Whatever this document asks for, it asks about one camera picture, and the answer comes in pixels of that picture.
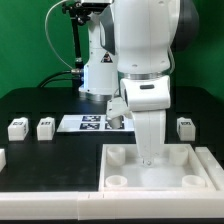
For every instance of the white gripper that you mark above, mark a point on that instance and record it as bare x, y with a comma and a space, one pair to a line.
147, 101

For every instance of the white square tabletop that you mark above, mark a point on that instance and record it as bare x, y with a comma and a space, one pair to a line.
176, 168

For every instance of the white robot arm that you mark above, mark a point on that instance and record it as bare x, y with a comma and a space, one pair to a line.
143, 34

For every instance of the white marker sheet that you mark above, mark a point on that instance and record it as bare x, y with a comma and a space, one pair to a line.
91, 123

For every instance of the white front wall fixture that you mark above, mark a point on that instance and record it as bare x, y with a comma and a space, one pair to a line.
111, 205

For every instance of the white wall fixture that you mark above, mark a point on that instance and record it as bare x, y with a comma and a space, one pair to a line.
212, 167
111, 205

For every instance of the white right wall fixture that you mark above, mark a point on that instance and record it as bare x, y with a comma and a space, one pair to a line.
212, 167

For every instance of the black camera stand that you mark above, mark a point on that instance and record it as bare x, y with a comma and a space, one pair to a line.
78, 16

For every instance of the grey camera on stand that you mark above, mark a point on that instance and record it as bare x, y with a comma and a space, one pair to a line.
97, 1

